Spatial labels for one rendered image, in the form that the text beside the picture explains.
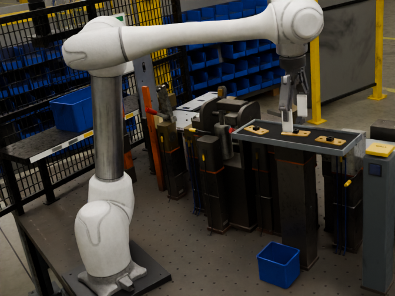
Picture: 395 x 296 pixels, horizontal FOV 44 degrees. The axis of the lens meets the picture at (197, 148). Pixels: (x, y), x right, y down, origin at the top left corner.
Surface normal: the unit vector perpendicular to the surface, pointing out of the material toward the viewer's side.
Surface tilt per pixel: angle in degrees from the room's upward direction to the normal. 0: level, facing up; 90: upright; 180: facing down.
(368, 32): 90
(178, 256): 0
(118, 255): 90
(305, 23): 89
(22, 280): 0
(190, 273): 0
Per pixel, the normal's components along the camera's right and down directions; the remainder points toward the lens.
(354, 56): 0.55, 0.25
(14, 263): -0.12, -0.92
